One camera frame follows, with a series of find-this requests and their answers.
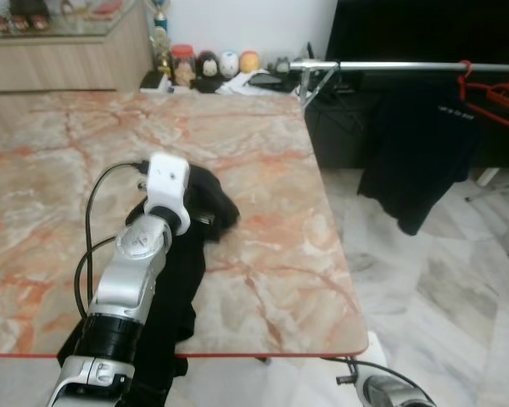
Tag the white round plush toy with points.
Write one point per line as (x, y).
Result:
(229, 64)

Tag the red plastic hanger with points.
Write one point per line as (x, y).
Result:
(463, 85)
(500, 91)

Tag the black shirt with green print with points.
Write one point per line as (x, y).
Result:
(174, 288)

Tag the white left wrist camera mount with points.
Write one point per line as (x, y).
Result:
(168, 182)

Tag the black mouse plush toy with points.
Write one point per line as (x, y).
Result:
(208, 69)

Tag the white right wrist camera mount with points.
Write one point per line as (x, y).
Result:
(377, 352)

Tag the black TV cabinet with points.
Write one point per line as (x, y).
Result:
(339, 136)

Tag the black flat-screen television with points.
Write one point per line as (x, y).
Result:
(424, 30)

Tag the glass jar with red lid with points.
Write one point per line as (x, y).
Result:
(182, 66)

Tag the light wooden cabinet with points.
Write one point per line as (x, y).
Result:
(68, 68)

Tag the silver metal clothes rack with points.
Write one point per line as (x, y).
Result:
(390, 65)

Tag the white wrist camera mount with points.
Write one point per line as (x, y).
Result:
(168, 182)
(377, 352)

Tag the marble-top folding table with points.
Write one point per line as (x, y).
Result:
(263, 212)

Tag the yellow round plush toy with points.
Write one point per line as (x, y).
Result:
(249, 61)

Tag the white paper sheets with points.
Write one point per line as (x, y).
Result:
(246, 83)

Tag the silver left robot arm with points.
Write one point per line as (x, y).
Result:
(127, 280)

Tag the navy shirt with white text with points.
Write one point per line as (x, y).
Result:
(416, 153)

